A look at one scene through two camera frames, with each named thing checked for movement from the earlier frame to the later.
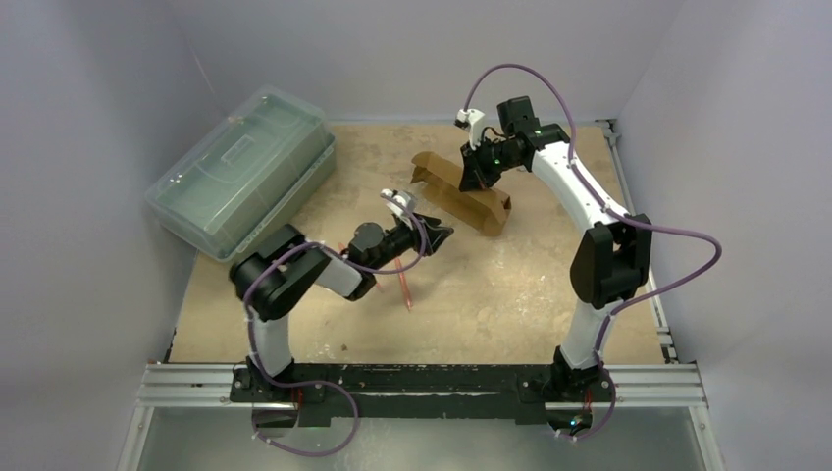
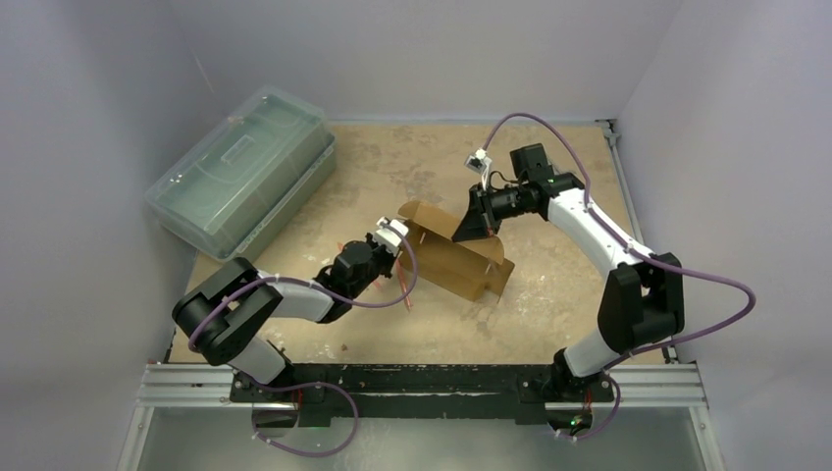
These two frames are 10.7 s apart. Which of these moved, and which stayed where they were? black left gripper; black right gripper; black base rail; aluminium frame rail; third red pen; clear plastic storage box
Moved: black right gripper; black left gripper
Stayed: clear plastic storage box; aluminium frame rail; black base rail; third red pen
